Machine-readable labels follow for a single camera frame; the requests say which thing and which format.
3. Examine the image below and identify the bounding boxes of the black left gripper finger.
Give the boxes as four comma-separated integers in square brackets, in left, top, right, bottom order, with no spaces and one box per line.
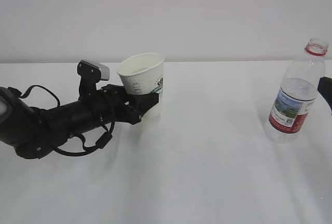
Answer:
[101,84,127,96]
[128,93,159,118]

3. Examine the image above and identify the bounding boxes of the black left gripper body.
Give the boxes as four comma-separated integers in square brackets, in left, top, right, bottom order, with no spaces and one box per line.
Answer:
[90,89,141,125]

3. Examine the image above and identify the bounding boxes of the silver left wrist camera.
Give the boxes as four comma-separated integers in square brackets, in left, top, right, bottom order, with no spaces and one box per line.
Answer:
[77,59,110,97]

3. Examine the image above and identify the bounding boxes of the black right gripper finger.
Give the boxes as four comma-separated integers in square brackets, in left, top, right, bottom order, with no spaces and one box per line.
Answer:
[317,77,332,109]

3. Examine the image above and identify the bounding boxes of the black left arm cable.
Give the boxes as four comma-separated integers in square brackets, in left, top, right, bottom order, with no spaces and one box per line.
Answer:
[7,85,115,157]

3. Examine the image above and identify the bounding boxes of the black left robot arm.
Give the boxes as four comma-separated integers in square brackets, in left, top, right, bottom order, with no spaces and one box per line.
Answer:
[1,85,159,159]

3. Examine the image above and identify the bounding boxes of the white paper cup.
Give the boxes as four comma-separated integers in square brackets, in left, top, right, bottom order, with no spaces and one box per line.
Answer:
[117,53,164,118]

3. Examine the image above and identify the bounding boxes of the clear water bottle red label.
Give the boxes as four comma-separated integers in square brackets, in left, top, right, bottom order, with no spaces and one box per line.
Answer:
[265,38,329,143]

